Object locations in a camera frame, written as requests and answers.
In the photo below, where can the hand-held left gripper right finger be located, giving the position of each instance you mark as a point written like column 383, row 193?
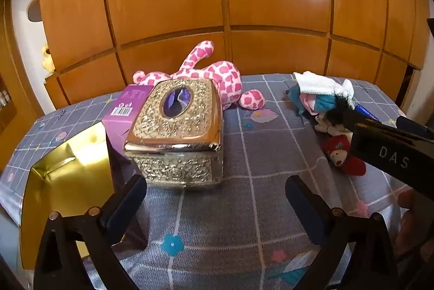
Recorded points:
column 303, row 205

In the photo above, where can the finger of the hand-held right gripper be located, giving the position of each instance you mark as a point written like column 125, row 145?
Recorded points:
column 413, row 129
column 356, row 118

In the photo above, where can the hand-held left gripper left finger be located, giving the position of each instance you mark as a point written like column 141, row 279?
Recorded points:
column 125, row 208

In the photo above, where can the black wig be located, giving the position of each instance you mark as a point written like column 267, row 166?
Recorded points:
column 334, row 112

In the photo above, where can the red plush toy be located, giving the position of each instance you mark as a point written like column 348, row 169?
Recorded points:
column 342, row 144

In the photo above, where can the blue plush doll pink dress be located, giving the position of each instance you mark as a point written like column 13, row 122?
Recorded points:
column 327, row 102

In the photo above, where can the white knitted cloth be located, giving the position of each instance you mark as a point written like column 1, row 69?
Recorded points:
column 315, row 83

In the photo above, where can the gold tray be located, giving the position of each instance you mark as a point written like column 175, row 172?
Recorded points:
column 67, row 181

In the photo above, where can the person's right hand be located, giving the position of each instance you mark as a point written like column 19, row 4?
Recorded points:
column 412, row 205

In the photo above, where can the grey grid bed sheet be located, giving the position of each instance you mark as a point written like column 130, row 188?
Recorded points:
column 257, row 147

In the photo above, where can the purple cardboard box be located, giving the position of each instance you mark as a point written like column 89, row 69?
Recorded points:
column 118, row 120

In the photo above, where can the gold ornate tissue box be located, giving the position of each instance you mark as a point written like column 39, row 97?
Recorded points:
column 176, row 120

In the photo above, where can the pink spotted plush toy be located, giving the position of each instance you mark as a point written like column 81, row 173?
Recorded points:
column 223, row 76

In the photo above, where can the wooden door with niche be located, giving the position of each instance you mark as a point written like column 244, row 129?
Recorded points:
column 20, row 96

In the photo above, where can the group of small bottles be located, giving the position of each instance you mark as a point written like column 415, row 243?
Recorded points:
column 4, row 98

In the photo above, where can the yellow plush toy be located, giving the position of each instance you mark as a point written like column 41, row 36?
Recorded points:
column 46, row 59

